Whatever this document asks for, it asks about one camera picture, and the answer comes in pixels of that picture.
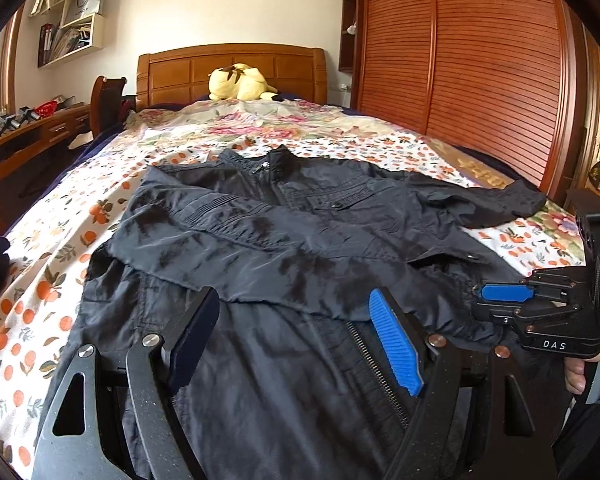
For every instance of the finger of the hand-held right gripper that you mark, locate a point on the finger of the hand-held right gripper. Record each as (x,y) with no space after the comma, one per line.
(505,293)
(492,312)

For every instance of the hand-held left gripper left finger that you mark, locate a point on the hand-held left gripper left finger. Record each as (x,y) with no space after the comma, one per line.
(195,340)

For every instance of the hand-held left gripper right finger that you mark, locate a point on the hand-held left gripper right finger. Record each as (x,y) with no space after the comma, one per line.
(395,340)

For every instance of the black jacket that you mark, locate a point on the black jacket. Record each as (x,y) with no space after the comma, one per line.
(280,220)

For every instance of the person's right hand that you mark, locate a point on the person's right hand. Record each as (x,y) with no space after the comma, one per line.
(575,375)

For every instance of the dark door fitting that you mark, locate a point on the dark door fitting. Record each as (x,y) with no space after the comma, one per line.
(596,176)

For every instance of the orange print bed sheet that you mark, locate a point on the orange print bed sheet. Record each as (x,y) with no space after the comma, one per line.
(55,240)

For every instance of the dark blue bed cover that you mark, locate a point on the dark blue bed cover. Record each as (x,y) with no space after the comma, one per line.
(87,152)

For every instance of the floral quilt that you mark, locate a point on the floral quilt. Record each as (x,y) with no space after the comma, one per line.
(260,125)

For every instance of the white paper sheet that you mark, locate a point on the white paper sheet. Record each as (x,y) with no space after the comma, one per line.
(82,140)

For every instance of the wooden slatted wardrobe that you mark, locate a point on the wooden slatted wardrobe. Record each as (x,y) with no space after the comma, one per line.
(480,60)

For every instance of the wooden chair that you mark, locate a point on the wooden chair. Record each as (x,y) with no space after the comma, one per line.
(105,105)

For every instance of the wooden desk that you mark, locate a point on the wooden desk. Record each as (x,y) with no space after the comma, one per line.
(30,145)

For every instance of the yellow plush toy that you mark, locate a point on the yellow plush toy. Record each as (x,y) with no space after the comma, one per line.
(237,84)

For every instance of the wooden bed headboard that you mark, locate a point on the wooden bed headboard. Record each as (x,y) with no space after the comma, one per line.
(180,72)

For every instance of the black desk gadgets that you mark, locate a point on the black desk gadgets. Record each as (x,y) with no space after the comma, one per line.
(15,120)

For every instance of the wooden side shelf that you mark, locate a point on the wooden side shelf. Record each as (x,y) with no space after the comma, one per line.
(349,10)

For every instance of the row of books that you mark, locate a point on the row of books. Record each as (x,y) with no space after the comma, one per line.
(60,42)

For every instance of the white paper bag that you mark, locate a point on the white paper bag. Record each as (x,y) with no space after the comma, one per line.
(82,5)

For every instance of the white wall shelf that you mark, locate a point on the white wall shelf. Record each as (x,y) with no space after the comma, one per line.
(97,35)

